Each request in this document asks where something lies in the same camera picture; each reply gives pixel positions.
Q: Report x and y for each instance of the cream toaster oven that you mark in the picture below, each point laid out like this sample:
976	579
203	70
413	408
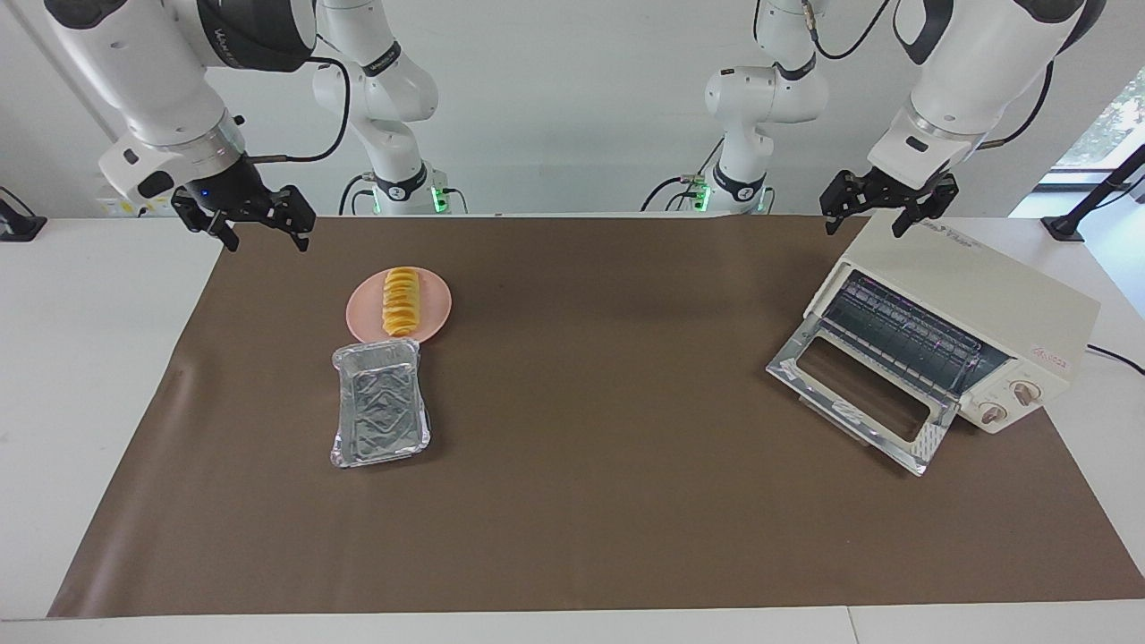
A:
1002	286

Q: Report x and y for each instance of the metal oven rack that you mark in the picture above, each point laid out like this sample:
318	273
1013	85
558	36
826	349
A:
903	331

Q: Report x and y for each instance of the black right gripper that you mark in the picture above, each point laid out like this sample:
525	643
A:
239	190

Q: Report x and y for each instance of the brown table mat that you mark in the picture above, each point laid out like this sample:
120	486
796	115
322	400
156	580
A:
626	501

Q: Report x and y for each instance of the black desk clamp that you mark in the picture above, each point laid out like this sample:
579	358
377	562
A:
18	228

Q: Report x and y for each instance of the aluminium foil tray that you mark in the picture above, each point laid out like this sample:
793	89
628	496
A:
380	411

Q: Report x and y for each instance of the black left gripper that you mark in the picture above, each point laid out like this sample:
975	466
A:
894	186

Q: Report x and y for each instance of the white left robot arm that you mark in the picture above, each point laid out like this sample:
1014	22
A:
966	63

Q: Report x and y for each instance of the black angled stand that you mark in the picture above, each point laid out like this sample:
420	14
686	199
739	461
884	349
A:
1064	225

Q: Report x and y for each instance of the glass oven door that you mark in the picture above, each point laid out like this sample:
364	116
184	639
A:
787	367

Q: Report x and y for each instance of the white wall socket box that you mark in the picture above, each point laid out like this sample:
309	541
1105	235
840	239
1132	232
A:
134	210

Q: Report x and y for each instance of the golden ridged bread loaf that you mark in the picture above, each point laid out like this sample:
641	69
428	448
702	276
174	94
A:
401	304

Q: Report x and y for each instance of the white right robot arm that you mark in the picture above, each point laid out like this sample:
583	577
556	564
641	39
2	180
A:
143	72

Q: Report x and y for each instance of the pink round plate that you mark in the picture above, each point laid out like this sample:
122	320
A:
434	304

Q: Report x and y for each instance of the beige oven knob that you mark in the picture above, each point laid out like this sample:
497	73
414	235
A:
1025	392
992	412

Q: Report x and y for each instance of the bright window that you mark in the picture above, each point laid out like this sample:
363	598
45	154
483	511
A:
1109	125

